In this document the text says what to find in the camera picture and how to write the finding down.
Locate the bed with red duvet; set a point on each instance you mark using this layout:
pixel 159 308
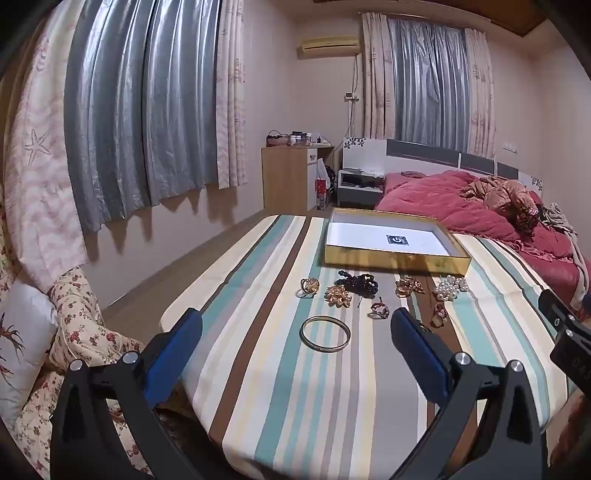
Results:
pixel 485 217

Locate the brown gold clothes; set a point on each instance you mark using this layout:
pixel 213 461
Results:
pixel 505 194

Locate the orange gold brooch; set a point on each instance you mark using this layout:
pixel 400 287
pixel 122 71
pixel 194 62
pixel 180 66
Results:
pixel 408 286

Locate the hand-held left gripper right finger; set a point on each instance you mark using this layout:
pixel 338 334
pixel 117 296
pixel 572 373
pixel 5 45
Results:
pixel 422 355

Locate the silver bangle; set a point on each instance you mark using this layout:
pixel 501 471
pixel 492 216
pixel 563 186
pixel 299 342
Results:
pixel 325 334

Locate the pink handbag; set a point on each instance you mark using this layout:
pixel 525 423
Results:
pixel 277 139

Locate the grey white nightstand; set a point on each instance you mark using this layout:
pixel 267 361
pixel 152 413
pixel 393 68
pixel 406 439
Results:
pixel 358 187

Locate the air conditioner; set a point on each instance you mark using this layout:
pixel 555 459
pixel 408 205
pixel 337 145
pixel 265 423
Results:
pixel 328 47

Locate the white embroidered cushion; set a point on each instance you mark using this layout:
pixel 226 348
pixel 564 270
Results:
pixel 23 350

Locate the small grey curtain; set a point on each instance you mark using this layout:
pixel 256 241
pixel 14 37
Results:
pixel 427 78

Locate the white pearl brooch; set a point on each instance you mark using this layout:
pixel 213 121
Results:
pixel 450 288

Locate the striped tablecloth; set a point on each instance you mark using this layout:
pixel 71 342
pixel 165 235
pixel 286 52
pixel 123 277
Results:
pixel 277 392

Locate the large grey curtain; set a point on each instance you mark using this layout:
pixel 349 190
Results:
pixel 138 106

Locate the gold cardboard box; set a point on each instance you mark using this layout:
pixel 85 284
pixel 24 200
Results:
pixel 397 261

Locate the wooden cabinet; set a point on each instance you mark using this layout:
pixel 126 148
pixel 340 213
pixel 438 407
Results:
pixel 286 177

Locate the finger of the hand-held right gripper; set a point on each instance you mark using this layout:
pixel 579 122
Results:
pixel 556 309

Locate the red shopping bag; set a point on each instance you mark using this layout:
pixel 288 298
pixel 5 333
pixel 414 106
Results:
pixel 322 187

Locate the floral sofa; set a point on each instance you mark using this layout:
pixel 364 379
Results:
pixel 78 323

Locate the grey white headboard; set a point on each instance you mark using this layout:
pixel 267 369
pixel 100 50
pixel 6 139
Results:
pixel 415 154

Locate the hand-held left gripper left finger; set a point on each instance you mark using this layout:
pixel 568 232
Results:
pixel 173 353

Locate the narrow floral curtain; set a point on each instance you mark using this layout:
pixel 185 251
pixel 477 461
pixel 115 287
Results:
pixel 231 92

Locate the grey crumpled garment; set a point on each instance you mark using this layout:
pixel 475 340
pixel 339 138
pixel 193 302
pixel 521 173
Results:
pixel 558 217

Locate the pink starfish print curtain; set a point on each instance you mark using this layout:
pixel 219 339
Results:
pixel 41 161

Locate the gold flower brooch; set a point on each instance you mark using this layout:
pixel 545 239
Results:
pixel 338 295

